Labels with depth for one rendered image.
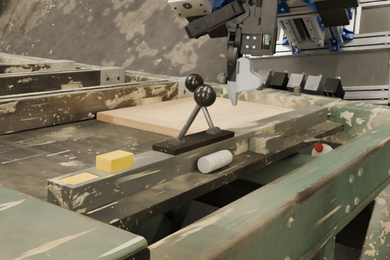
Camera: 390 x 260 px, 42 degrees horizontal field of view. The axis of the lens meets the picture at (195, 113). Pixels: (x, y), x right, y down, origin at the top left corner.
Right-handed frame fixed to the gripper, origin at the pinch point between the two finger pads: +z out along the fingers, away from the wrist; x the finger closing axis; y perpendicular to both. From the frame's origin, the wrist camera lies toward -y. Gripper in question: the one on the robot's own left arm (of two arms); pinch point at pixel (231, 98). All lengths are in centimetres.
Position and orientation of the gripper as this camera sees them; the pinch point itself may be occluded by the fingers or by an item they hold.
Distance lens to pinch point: 94.9
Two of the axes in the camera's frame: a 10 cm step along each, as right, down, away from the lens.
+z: -0.6, 9.8, 1.8
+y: 9.7, 1.0, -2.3
